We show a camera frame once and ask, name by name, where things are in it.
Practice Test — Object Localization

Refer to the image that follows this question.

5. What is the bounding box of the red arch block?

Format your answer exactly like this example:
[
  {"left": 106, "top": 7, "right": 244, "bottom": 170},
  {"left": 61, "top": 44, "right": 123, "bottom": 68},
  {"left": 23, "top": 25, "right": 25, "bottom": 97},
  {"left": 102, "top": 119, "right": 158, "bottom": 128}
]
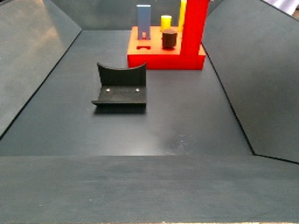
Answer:
[{"left": 181, "top": 0, "right": 210, "bottom": 57}]

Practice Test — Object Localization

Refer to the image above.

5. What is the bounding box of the red peg board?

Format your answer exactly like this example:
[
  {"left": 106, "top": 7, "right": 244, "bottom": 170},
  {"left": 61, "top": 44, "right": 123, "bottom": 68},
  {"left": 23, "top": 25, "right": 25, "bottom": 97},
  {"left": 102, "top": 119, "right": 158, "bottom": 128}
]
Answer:
[{"left": 127, "top": 26, "right": 206, "bottom": 70}]

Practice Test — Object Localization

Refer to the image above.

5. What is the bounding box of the blue arch block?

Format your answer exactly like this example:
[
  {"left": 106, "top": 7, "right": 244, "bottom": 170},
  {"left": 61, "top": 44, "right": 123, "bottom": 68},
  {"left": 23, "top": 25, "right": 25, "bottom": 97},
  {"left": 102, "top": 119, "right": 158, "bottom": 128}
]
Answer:
[{"left": 137, "top": 4, "right": 151, "bottom": 40}]

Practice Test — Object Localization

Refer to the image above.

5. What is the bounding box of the yellow arch block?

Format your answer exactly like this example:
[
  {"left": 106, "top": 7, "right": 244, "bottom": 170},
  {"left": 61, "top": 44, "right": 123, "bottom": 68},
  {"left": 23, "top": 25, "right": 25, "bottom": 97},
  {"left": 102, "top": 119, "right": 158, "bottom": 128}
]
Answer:
[{"left": 178, "top": 0, "right": 187, "bottom": 32}]

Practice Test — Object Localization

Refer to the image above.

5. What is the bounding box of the brown pentagon peg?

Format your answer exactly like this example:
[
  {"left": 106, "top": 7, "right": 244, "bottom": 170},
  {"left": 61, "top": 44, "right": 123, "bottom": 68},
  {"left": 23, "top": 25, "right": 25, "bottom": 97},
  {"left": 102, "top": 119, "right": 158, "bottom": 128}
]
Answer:
[{"left": 163, "top": 29, "right": 178, "bottom": 49}]

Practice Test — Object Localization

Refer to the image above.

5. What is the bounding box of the yellow cylinder peg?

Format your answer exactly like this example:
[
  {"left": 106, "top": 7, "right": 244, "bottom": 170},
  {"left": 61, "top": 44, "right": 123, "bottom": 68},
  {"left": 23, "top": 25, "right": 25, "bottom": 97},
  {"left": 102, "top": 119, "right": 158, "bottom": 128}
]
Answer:
[{"left": 161, "top": 15, "right": 173, "bottom": 31}]

